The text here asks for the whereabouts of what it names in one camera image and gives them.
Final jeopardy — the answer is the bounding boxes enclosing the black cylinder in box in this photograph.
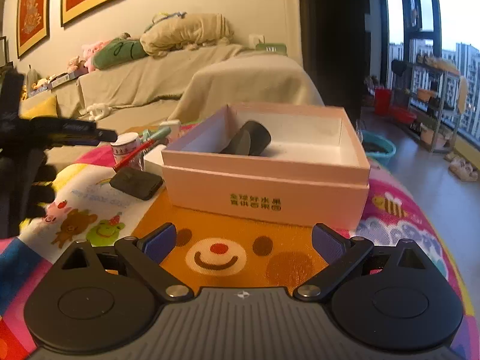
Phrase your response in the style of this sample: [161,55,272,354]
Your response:
[220,120,272,156]

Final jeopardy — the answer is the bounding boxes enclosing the white square box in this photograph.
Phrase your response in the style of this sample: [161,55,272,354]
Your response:
[143,144,166,176]

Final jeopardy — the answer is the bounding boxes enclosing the flat book on sofa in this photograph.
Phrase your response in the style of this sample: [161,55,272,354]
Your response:
[27,69,88,98]

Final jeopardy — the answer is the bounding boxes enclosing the red framed picture left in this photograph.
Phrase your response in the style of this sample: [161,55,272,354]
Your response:
[16,0,50,59]

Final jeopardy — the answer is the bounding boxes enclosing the white round jar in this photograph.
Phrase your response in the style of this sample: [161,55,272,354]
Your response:
[111,132,144,171]

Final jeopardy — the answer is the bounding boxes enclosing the pink plush toy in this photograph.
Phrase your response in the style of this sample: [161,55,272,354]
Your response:
[67,41,107,73]

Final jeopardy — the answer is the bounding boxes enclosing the green plush pillow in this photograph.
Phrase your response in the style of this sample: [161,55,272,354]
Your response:
[92,33,147,70]

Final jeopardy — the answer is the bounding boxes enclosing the colourful cartoon play mat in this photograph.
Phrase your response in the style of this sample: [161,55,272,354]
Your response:
[1,162,479,359]

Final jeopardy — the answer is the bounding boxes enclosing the white wall socket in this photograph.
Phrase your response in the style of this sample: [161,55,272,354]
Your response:
[248,34,265,49]

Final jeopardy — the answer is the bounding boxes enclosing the black flat case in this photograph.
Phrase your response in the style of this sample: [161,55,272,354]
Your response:
[109,167,164,201]

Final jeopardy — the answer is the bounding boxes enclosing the green tissue box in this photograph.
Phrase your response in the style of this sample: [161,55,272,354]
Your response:
[255,43,287,56]

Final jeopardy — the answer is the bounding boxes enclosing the pink cardboard box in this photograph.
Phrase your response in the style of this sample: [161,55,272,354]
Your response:
[162,103,370,230]

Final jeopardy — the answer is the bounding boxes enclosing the beige crumpled blanket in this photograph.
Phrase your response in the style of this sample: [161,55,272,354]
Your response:
[140,12,234,57]

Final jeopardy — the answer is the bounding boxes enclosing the beige slippers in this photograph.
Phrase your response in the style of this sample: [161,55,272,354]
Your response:
[448,158,479,182]

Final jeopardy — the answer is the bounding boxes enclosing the teal wash basin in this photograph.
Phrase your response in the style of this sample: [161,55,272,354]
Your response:
[361,130,396,167]

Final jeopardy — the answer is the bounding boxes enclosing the black gloved hand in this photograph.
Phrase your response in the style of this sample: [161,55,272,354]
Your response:
[1,148,57,239]

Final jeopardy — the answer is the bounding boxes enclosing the beige covered sofa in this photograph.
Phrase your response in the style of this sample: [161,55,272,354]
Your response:
[20,44,324,133]

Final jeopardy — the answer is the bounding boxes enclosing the white small plush toy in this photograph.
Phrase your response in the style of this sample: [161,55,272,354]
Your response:
[85,103,112,122]

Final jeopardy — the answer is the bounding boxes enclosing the teal plastic crank toy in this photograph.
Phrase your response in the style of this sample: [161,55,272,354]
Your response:
[140,126,172,143]

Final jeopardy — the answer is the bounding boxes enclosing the red bucket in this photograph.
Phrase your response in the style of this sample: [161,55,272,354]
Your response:
[374,87,392,116]

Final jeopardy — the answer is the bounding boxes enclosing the red pen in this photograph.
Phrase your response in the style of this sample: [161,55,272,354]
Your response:
[113,139,155,172]

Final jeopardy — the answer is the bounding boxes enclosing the yellow cushion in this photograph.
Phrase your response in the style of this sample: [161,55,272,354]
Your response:
[20,95,58,119]

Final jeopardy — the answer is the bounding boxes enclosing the metal shelf rack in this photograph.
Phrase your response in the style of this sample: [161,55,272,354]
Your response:
[391,55,468,154]

